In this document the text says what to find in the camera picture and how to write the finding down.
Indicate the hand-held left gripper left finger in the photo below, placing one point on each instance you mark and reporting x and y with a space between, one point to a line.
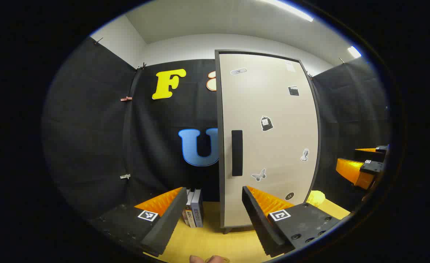
167 223

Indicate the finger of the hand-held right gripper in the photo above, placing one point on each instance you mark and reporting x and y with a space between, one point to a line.
372 155
353 171

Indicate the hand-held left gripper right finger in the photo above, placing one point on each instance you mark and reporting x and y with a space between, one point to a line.
258 219

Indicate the beige cabinet door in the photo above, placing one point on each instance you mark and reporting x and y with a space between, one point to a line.
269 153

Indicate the dark thin book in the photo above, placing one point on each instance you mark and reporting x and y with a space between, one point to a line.
185 208

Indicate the white book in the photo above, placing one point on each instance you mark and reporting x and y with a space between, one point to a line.
191 213

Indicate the grey blue book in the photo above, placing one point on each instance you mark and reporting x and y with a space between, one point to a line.
198 208

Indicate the ceiling light strip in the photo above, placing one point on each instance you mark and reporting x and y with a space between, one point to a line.
291 9
354 52

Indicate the black backdrop cloth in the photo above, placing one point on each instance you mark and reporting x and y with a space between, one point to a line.
90 128

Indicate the pink clip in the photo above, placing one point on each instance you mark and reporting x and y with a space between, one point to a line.
126 98

